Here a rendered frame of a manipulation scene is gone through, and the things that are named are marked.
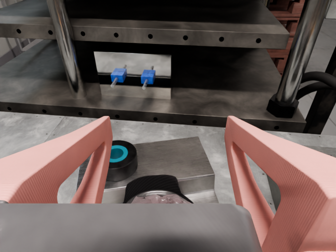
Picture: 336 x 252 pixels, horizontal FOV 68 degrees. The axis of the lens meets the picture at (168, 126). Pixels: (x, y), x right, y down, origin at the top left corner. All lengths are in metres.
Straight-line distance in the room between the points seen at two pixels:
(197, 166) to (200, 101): 0.47
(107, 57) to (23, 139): 0.38
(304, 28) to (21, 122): 0.89
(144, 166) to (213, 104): 0.49
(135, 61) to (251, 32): 0.39
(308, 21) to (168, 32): 0.40
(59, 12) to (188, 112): 0.52
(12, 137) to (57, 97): 0.26
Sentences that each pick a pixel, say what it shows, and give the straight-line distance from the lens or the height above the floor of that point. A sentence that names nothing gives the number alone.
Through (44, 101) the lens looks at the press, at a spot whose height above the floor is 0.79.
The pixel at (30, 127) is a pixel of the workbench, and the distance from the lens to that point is 0.89.
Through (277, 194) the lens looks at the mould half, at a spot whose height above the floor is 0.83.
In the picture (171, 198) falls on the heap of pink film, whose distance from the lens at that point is 0.48.
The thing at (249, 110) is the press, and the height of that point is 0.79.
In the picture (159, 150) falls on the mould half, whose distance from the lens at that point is 0.53.
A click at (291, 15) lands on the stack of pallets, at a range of 2.73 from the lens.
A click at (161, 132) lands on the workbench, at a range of 0.76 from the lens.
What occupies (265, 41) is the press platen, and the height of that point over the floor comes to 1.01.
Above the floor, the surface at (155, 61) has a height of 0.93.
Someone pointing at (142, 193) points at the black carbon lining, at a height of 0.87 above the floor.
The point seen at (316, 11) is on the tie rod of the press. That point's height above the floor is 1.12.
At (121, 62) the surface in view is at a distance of 0.91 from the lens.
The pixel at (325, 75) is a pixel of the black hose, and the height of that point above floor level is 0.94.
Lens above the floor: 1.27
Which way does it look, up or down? 37 degrees down
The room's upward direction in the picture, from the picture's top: straight up
